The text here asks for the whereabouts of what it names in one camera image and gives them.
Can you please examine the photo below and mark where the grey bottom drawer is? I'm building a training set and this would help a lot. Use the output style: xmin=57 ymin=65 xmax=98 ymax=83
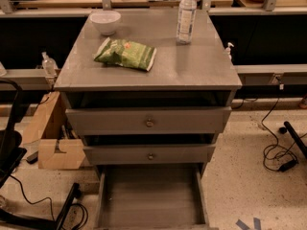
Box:
xmin=94 ymin=164 xmax=218 ymax=230

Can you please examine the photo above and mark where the grey drawer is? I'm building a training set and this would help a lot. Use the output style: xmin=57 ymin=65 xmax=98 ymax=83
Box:
xmin=83 ymin=144 xmax=215 ymax=165
xmin=66 ymin=107 xmax=231 ymax=136
xmin=94 ymin=164 xmax=218 ymax=230

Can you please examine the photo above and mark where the grey top drawer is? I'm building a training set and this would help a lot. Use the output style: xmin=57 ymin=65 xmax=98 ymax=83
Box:
xmin=66 ymin=107 xmax=231 ymax=136

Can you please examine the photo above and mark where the grey drawer cabinet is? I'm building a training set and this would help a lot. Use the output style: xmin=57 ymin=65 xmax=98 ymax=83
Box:
xmin=53 ymin=7 xmax=244 ymax=177

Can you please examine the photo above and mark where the grey middle drawer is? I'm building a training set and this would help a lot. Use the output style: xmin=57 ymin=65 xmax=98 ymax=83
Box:
xmin=83 ymin=144 xmax=215 ymax=165

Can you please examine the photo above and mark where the green chip bag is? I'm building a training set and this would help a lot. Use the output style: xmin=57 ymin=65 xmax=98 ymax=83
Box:
xmin=93 ymin=37 xmax=156 ymax=71

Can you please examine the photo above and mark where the small pump bottle right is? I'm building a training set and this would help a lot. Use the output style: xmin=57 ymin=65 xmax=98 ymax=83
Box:
xmin=224 ymin=42 xmax=234 ymax=60

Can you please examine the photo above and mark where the white ceramic bowl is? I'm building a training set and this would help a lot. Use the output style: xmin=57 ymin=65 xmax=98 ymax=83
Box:
xmin=89 ymin=11 xmax=121 ymax=35

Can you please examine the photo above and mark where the wooden box on floor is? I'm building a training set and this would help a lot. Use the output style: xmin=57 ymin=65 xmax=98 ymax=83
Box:
xmin=22 ymin=92 xmax=85 ymax=170

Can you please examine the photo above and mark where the clear plastic water bottle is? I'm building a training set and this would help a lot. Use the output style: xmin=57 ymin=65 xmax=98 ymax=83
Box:
xmin=177 ymin=0 xmax=197 ymax=44

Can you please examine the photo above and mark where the small sanitizer bottle left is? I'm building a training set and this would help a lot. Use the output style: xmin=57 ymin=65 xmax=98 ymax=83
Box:
xmin=41 ymin=52 xmax=58 ymax=77

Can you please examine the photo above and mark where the black stand leg right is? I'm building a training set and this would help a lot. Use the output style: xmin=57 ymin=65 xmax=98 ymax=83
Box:
xmin=284 ymin=121 xmax=307 ymax=159

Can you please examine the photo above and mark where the black chair base left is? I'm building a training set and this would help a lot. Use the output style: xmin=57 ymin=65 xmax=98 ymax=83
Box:
xmin=0 ymin=79 xmax=81 ymax=230

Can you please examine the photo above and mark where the black power adapter cable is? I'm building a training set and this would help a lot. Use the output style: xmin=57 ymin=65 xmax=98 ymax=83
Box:
xmin=260 ymin=77 xmax=307 ymax=173

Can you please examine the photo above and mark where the black cable on floor left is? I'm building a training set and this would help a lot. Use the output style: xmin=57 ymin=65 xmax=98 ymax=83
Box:
xmin=9 ymin=173 xmax=89 ymax=230

